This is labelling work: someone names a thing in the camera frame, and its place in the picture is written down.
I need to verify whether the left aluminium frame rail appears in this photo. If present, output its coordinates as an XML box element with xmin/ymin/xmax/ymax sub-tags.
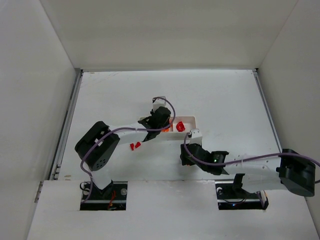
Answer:
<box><xmin>46</xmin><ymin>68</ymin><xmax>84</xmax><ymax>181</ymax></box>

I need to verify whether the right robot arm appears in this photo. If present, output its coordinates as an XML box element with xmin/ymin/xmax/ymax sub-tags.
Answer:
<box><xmin>180</xmin><ymin>143</ymin><xmax>317</xmax><ymax>197</ymax></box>

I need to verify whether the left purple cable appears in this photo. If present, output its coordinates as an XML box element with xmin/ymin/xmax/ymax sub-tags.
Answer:
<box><xmin>79</xmin><ymin>96</ymin><xmax>176</xmax><ymax>205</ymax></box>

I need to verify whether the white divided sorting tray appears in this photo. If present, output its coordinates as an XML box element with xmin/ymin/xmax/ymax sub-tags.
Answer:
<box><xmin>138</xmin><ymin>114</ymin><xmax>196</xmax><ymax>142</ymax></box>

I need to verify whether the red curved lego piece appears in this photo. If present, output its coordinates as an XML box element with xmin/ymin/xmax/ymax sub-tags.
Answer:
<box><xmin>176</xmin><ymin>121</ymin><xmax>186</xmax><ymax>132</ymax></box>

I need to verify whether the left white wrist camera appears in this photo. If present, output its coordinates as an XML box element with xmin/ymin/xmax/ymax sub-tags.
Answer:
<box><xmin>152</xmin><ymin>96</ymin><xmax>166</xmax><ymax>112</ymax></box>

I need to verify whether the red slope lego brick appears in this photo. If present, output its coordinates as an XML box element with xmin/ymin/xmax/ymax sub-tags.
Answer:
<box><xmin>134</xmin><ymin>142</ymin><xmax>141</xmax><ymax>149</ymax></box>

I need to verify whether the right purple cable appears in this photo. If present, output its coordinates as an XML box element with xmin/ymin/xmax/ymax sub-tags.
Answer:
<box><xmin>183</xmin><ymin>133</ymin><xmax>320</xmax><ymax>185</ymax></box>

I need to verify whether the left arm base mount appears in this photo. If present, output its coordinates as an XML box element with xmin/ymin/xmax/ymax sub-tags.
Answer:
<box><xmin>79</xmin><ymin>181</ymin><xmax>128</xmax><ymax>211</ymax></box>

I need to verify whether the aluminium frame rail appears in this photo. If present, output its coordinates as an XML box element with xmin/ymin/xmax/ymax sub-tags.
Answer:
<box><xmin>252</xmin><ymin>68</ymin><xmax>291</xmax><ymax>179</ymax></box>
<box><xmin>46</xmin><ymin>68</ymin><xmax>84</xmax><ymax>181</ymax></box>

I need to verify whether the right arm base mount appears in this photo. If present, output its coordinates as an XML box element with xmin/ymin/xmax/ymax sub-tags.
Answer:
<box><xmin>215</xmin><ymin>173</ymin><xmax>269</xmax><ymax>211</ymax></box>

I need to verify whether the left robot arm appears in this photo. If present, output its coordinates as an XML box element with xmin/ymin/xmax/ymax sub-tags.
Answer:
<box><xmin>74</xmin><ymin>106</ymin><xmax>171</xmax><ymax>192</ymax></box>

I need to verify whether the purple cable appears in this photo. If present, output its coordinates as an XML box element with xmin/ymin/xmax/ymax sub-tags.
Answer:
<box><xmin>79</xmin><ymin>96</ymin><xmax>176</xmax><ymax>205</ymax></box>
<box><xmin>183</xmin><ymin>133</ymin><xmax>320</xmax><ymax>185</ymax></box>

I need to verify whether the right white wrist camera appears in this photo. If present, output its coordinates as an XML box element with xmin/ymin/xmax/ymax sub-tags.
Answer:
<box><xmin>188</xmin><ymin>128</ymin><xmax>203</xmax><ymax>146</ymax></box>

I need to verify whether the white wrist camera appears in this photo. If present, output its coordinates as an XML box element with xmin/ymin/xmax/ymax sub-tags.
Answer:
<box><xmin>188</xmin><ymin>128</ymin><xmax>203</xmax><ymax>146</ymax></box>
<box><xmin>152</xmin><ymin>96</ymin><xmax>166</xmax><ymax>112</ymax></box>

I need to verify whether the right aluminium frame rail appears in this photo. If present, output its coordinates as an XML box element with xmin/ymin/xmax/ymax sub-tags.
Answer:
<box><xmin>252</xmin><ymin>68</ymin><xmax>291</xmax><ymax>179</ymax></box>

